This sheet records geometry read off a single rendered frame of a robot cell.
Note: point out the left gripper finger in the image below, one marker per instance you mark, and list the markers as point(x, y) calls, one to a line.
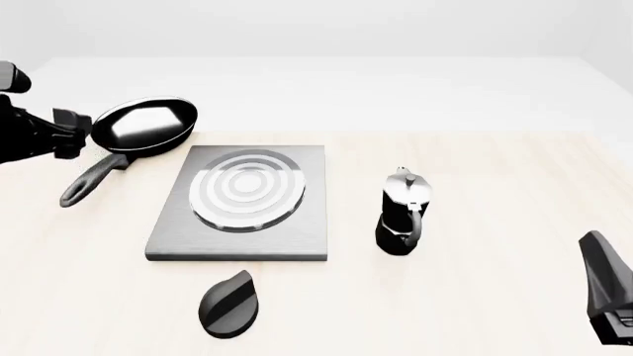
point(69, 146)
point(71, 118)

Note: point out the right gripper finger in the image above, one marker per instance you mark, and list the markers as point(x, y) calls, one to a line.
point(608, 274)

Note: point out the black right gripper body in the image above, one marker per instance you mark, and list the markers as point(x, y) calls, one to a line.
point(618, 328)

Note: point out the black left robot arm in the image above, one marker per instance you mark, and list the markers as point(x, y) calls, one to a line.
point(20, 137)

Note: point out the black frying pan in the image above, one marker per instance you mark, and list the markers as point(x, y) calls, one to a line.
point(148, 126)

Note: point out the flat stove plate with rings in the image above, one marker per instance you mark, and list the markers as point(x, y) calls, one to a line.
point(237, 237)

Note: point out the round black stove knob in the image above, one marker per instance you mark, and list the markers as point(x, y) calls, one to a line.
point(227, 308)

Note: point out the black and silver moka pot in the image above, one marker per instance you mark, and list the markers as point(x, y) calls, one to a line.
point(395, 211)

